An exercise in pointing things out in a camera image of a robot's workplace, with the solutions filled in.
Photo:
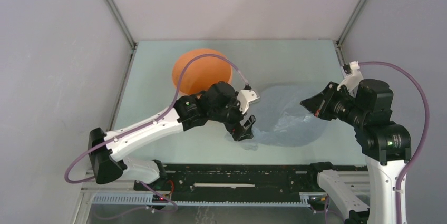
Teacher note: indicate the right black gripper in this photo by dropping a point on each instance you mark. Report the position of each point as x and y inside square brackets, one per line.
[319, 104]

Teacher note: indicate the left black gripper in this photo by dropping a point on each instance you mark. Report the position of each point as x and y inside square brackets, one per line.
[239, 132]

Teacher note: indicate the light blue plastic trash bag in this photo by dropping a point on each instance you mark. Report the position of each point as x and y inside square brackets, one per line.
[281, 121]

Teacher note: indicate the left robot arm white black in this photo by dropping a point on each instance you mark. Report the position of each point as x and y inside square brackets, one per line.
[110, 156]

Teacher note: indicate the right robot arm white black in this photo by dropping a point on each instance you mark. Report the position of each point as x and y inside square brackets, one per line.
[385, 144]

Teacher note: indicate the orange plastic trash bin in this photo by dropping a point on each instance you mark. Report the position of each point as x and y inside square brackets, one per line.
[202, 73]

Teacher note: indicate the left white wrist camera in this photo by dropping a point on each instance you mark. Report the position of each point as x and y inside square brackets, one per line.
[245, 97]

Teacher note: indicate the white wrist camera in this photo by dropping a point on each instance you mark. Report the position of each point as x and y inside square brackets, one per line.
[245, 97]
[352, 78]

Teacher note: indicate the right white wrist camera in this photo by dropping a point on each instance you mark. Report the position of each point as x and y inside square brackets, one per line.
[352, 78]

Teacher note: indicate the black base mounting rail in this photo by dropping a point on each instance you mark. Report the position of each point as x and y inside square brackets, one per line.
[227, 181]

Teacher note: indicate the white slotted cable duct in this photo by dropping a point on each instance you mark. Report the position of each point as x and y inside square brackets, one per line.
[147, 199]

